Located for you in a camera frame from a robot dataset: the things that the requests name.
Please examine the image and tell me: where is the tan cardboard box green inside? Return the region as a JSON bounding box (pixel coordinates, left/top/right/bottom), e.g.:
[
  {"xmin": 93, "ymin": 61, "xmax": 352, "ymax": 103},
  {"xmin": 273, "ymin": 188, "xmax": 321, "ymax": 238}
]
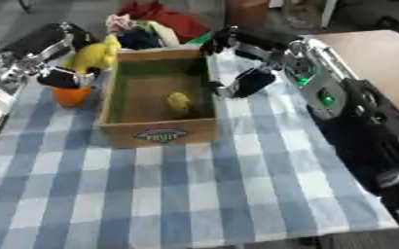
[{"xmin": 95, "ymin": 47, "xmax": 220, "ymax": 149}]

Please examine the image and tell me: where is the orange toy fruit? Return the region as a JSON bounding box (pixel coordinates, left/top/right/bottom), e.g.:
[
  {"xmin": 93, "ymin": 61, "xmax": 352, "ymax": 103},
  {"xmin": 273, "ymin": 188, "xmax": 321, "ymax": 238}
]
[{"xmin": 50, "ymin": 85, "xmax": 92, "ymax": 108}]

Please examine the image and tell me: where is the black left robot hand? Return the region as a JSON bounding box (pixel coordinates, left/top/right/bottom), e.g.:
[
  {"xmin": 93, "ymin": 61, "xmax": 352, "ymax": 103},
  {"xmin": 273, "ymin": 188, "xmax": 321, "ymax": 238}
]
[{"xmin": 2, "ymin": 21, "xmax": 101, "ymax": 90}]

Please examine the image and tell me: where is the yellow toy fruit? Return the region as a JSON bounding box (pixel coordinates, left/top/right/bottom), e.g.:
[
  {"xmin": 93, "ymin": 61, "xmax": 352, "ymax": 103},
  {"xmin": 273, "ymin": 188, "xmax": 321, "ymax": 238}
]
[{"xmin": 165, "ymin": 91, "xmax": 195, "ymax": 119}]

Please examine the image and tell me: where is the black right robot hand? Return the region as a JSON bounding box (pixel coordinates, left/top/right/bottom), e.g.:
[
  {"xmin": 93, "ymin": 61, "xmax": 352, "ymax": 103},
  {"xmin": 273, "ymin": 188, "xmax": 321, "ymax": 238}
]
[{"xmin": 198, "ymin": 25, "xmax": 306, "ymax": 99}]

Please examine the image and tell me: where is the brown cardboard box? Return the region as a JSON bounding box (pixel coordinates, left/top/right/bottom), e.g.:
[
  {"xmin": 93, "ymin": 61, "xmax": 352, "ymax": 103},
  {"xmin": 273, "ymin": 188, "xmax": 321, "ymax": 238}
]
[{"xmin": 225, "ymin": 0, "xmax": 272, "ymax": 27}]

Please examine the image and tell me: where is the pile of colourful cloth items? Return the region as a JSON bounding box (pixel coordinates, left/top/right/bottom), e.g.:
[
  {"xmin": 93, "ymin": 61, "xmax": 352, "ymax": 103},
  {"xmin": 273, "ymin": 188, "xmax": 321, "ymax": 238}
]
[{"xmin": 104, "ymin": 0, "xmax": 213, "ymax": 51}]

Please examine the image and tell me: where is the yellow soft toy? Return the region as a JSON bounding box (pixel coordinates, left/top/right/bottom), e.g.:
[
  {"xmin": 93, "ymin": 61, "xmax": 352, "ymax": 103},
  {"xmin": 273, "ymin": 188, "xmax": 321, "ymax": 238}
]
[{"xmin": 64, "ymin": 33, "xmax": 124, "ymax": 75}]

